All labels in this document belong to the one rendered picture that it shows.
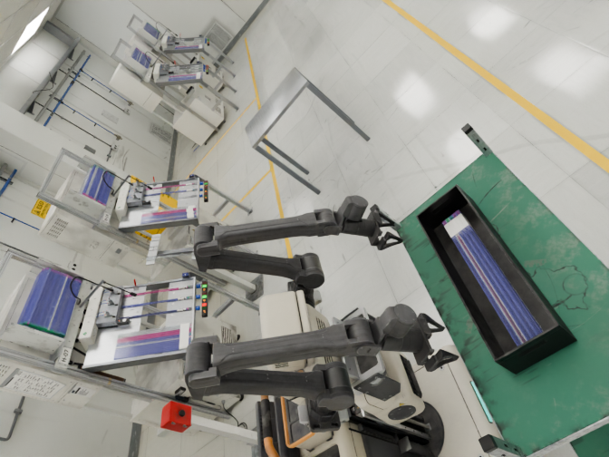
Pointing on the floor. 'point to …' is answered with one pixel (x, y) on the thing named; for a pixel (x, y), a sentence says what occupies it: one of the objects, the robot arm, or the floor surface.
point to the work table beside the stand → (268, 116)
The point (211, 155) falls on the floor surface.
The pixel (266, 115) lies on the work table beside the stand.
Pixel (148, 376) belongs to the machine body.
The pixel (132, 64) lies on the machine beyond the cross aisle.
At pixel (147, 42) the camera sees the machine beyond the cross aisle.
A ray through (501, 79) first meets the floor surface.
